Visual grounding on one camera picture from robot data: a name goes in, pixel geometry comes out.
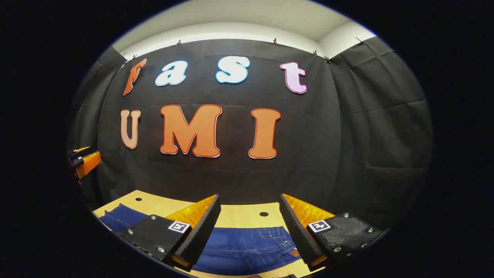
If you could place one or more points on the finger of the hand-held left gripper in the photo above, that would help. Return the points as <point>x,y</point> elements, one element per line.
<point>89,162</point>
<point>79,151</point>

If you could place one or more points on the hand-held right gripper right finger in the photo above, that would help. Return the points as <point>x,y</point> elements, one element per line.
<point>297,231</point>

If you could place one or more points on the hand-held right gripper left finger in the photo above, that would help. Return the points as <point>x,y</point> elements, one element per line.
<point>206,227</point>

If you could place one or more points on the blue jeans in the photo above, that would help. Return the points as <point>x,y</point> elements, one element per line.
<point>239,247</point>

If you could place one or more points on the black backdrop cloth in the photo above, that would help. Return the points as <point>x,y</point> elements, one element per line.
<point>308,154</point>

